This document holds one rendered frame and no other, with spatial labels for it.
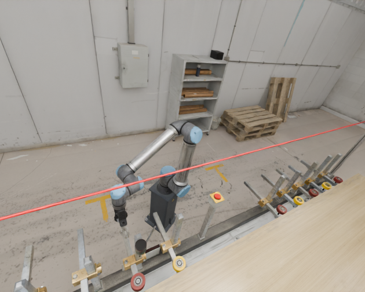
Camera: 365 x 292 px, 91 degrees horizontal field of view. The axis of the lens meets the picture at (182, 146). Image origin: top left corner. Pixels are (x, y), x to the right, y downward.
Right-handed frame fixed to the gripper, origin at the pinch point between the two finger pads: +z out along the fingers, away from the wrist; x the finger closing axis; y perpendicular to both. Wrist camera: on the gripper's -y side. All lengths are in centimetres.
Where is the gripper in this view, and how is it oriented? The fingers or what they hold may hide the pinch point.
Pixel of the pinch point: (121, 222)
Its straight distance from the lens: 150.0
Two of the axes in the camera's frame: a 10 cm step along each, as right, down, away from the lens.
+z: -1.6, 7.7, 6.2
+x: -8.8, 1.7, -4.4
